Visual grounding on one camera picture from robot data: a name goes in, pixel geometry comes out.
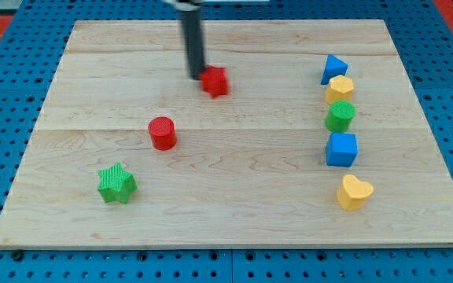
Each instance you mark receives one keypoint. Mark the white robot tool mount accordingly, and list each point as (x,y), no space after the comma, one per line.
(184,2)

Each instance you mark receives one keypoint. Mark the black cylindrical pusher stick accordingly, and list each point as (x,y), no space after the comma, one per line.
(192,33)

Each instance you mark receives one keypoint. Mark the red star block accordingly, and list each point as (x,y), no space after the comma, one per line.
(214,81)

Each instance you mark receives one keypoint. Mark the blue triangle block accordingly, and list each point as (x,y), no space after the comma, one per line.
(334,66)

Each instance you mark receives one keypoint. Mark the green star block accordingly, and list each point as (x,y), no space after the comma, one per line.
(116,184)

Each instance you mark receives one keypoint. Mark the red cylinder block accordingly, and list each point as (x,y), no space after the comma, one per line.
(162,133)

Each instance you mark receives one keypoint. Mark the light wooden board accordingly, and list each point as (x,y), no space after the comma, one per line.
(249,169)

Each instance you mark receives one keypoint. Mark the yellow hexagon block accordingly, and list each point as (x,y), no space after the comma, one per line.
(339,87)

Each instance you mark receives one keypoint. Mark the green cylinder block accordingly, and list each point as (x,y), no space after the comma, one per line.
(340,116)

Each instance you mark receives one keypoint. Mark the blue cube block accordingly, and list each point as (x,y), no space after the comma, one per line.
(341,149)

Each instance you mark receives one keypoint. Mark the yellow heart block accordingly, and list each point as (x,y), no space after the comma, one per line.
(352,193)

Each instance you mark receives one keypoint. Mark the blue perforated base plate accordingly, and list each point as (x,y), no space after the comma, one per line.
(31,48)

